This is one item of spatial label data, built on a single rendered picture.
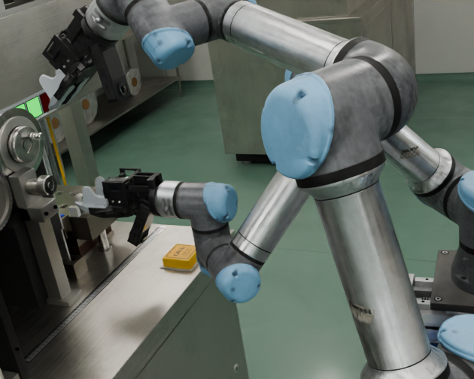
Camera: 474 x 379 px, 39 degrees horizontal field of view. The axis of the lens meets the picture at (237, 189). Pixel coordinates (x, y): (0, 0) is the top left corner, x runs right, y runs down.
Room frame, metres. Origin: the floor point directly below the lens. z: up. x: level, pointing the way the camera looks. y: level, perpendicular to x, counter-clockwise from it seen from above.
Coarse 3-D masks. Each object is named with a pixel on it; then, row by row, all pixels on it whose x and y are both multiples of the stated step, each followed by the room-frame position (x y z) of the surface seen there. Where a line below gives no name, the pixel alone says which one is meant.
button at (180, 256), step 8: (176, 248) 1.37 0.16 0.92; (184, 248) 1.36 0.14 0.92; (192, 248) 1.35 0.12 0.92; (168, 256) 1.33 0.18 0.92; (176, 256) 1.33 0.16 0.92; (184, 256) 1.32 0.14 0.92; (192, 256) 1.32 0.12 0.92; (168, 264) 1.33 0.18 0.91; (176, 264) 1.32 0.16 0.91; (184, 264) 1.31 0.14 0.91; (192, 264) 1.31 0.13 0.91
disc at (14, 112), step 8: (8, 112) 1.30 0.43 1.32; (16, 112) 1.32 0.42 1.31; (24, 112) 1.34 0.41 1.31; (0, 120) 1.28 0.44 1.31; (32, 120) 1.36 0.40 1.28; (0, 128) 1.27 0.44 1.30; (40, 128) 1.37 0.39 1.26; (40, 144) 1.36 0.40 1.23; (40, 152) 1.35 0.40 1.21; (0, 160) 1.25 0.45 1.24; (40, 160) 1.35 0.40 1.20; (0, 168) 1.25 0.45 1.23; (8, 168) 1.27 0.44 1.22; (8, 176) 1.26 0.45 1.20
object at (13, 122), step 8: (8, 120) 1.30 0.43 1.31; (16, 120) 1.31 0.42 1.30; (24, 120) 1.33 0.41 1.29; (8, 128) 1.29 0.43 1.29; (32, 128) 1.35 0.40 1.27; (0, 136) 1.27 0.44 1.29; (0, 144) 1.26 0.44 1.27; (0, 152) 1.26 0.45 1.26; (8, 160) 1.27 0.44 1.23; (16, 168) 1.28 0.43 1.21
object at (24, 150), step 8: (16, 128) 1.30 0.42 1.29; (24, 128) 1.30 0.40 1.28; (8, 136) 1.28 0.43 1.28; (16, 136) 1.28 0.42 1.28; (24, 136) 1.30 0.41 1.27; (8, 144) 1.27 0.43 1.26; (16, 144) 1.27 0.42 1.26; (24, 144) 1.29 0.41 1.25; (32, 144) 1.31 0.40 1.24; (8, 152) 1.27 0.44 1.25; (16, 152) 1.27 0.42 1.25; (24, 152) 1.29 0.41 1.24; (32, 152) 1.31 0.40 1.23; (16, 160) 1.28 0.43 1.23; (24, 160) 1.28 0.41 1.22; (32, 160) 1.30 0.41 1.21
